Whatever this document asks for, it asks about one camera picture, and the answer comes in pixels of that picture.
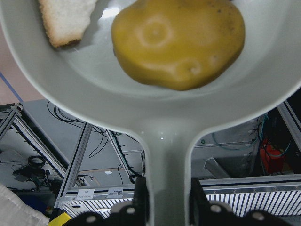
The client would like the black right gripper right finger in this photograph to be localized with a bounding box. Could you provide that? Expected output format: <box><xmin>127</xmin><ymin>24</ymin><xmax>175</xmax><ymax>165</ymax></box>
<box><xmin>189</xmin><ymin>178</ymin><xmax>235</xmax><ymax>226</ymax></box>

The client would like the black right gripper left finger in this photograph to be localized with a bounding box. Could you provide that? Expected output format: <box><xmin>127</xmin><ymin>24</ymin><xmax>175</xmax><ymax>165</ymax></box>
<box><xmin>110</xmin><ymin>177</ymin><xmax>149</xmax><ymax>226</ymax></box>

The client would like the pale green plastic dustpan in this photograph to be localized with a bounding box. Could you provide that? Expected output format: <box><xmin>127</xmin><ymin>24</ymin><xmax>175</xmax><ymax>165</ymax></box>
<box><xmin>0</xmin><ymin>0</ymin><xmax>301</xmax><ymax>226</ymax></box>

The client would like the yellow potato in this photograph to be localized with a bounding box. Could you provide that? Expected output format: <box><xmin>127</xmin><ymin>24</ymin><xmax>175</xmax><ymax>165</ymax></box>
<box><xmin>111</xmin><ymin>0</ymin><xmax>246</xmax><ymax>90</ymax></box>

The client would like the white bread slice with crust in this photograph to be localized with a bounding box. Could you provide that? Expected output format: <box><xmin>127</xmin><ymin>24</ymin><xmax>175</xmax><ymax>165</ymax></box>
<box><xmin>39</xmin><ymin>0</ymin><xmax>97</xmax><ymax>48</ymax></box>

